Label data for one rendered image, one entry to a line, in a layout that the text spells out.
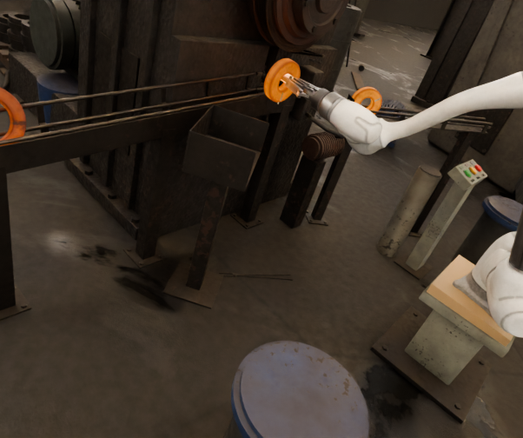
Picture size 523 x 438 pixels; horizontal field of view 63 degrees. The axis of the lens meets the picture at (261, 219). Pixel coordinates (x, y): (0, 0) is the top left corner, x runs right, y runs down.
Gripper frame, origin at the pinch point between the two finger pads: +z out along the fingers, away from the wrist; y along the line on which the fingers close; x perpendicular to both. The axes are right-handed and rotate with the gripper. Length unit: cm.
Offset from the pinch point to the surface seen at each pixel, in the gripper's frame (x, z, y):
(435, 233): -56, -61, 83
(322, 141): -32, -1, 45
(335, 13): 21.2, 7.9, 28.7
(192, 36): 1.3, 30.2, -18.9
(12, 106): -16, 20, -82
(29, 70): -68, 155, -24
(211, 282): -83, -15, -21
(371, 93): -8, -2, 67
